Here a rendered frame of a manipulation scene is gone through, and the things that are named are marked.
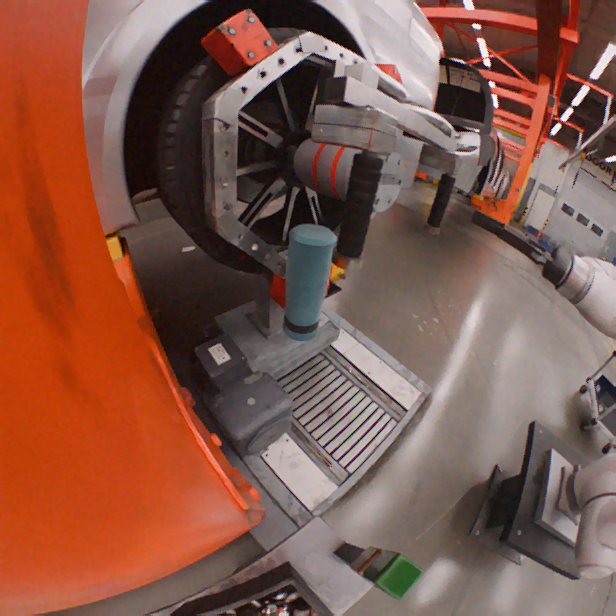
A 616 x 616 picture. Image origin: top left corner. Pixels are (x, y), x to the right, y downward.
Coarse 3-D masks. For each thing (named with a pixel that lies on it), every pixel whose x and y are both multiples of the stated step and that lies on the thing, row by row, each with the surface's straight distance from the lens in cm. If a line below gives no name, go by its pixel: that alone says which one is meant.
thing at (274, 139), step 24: (288, 72) 71; (312, 72) 68; (312, 96) 65; (288, 120) 60; (312, 120) 64; (264, 144) 58; (288, 144) 65; (240, 168) 54; (264, 168) 57; (288, 168) 66; (264, 192) 58; (288, 192) 64; (312, 192) 68; (240, 216) 58; (288, 216) 65; (312, 216) 71; (336, 216) 77; (264, 240) 64; (288, 240) 69
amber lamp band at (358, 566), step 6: (372, 546) 35; (366, 552) 34; (372, 552) 33; (378, 552) 32; (360, 558) 34; (366, 558) 32; (372, 558) 32; (354, 564) 34; (360, 564) 32; (366, 564) 32; (354, 570) 33; (360, 570) 32; (360, 576) 34
